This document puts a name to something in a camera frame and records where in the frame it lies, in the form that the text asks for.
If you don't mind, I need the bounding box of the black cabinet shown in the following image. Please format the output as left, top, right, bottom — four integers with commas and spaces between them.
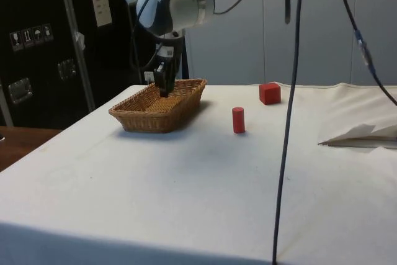
0, 0, 187, 130

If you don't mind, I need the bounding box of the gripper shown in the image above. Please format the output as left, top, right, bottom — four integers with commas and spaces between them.
153, 55, 181, 98

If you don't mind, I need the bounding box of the red cylinder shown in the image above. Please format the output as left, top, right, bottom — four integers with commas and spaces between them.
231, 107, 247, 135

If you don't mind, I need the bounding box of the red cube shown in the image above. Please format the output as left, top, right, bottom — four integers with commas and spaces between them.
259, 82, 282, 106

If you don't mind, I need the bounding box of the wicker basket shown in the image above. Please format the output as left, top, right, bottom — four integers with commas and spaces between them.
108, 78, 208, 134

